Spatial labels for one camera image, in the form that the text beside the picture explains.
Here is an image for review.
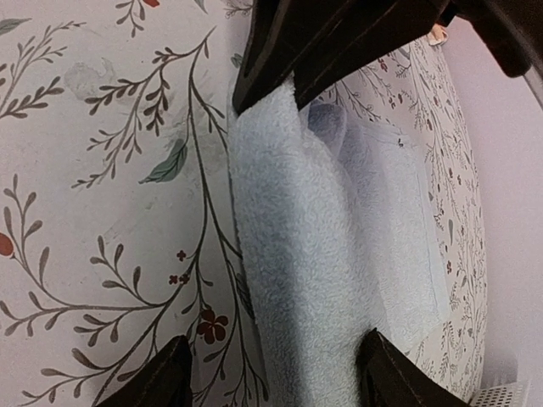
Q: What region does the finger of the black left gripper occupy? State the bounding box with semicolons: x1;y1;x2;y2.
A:
232;0;352;114
294;0;448;108

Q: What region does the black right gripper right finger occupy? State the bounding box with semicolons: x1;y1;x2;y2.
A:
358;329;467;407

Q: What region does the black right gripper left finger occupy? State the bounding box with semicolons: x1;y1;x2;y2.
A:
98;336;193;407

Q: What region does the light blue terry towel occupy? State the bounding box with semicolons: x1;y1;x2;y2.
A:
229;81;450;406

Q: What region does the orange patterned towel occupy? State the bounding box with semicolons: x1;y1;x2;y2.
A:
427;24;448;47

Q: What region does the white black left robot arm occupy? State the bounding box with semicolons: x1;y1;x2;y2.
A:
232;0;542;114

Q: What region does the white perforated plastic basket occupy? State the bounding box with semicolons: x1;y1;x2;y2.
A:
469;381;529;407

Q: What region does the floral table cover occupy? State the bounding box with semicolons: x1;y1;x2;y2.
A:
1;1;270;406

